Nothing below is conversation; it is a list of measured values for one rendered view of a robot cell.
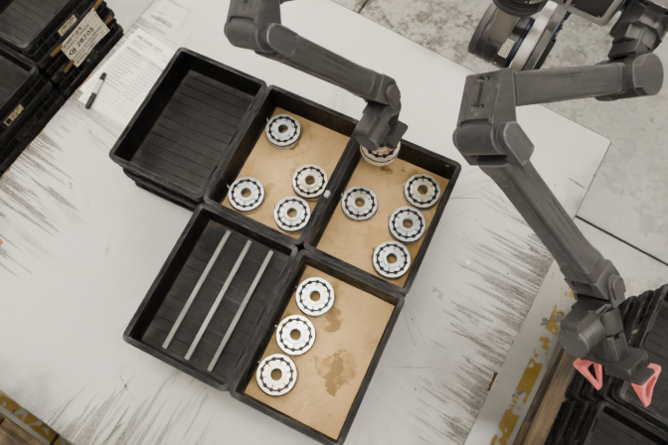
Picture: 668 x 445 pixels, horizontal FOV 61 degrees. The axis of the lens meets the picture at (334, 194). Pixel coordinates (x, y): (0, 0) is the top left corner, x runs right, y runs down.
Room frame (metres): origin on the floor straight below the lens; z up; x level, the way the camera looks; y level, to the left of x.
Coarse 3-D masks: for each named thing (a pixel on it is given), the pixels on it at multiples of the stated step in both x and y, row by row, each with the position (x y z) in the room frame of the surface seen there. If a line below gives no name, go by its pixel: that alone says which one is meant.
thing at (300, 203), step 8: (288, 200) 0.53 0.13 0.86; (296, 200) 0.53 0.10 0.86; (280, 208) 0.50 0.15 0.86; (304, 208) 0.51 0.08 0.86; (280, 216) 0.48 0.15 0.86; (304, 216) 0.48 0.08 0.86; (280, 224) 0.46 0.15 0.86; (288, 224) 0.46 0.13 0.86; (296, 224) 0.46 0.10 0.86; (304, 224) 0.45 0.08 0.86
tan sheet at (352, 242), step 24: (360, 168) 0.63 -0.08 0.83; (384, 168) 0.63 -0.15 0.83; (408, 168) 0.63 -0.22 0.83; (384, 192) 0.56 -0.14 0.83; (336, 216) 0.49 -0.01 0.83; (384, 216) 0.49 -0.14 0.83; (432, 216) 0.49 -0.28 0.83; (336, 240) 0.42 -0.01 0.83; (360, 240) 0.42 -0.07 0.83; (384, 240) 0.42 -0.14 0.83; (360, 264) 0.35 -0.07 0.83
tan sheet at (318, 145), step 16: (288, 112) 0.82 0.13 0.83; (304, 128) 0.77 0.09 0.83; (320, 128) 0.76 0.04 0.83; (256, 144) 0.72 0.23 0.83; (304, 144) 0.71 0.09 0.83; (320, 144) 0.71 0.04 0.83; (336, 144) 0.71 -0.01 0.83; (256, 160) 0.66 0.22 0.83; (272, 160) 0.66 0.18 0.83; (288, 160) 0.66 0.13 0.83; (304, 160) 0.66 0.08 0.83; (320, 160) 0.66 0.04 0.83; (336, 160) 0.66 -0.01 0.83; (240, 176) 0.61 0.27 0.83; (256, 176) 0.61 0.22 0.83; (272, 176) 0.61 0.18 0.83; (288, 176) 0.61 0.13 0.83; (272, 192) 0.56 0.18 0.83; (288, 192) 0.56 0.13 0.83; (272, 208) 0.52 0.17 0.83; (272, 224) 0.47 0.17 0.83
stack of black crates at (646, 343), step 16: (624, 304) 0.30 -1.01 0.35; (640, 304) 0.28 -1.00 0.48; (656, 304) 0.27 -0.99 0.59; (624, 320) 0.24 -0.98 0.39; (640, 320) 0.23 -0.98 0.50; (656, 320) 0.23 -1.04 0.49; (640, 336) 0.17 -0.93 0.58; (656, 336) 0.18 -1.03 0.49; (656, 352) 0.13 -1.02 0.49; (592, 368) 0.09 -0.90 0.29; (640, 368) 0.08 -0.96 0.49; (576, 384) 0.04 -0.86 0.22; (608, 384) 0.03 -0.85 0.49; (624, 384) 0.03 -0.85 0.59; (656, 384) 0.03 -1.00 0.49; (592, 400) -0.01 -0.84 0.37; (608, 400) -0.01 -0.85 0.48; (624, 400) -0.01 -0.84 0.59; (640, 400) -0.01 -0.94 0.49; (656, 400) -0.01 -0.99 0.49; (640, 416) -0.06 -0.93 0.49; (656, 416) -0.06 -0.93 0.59
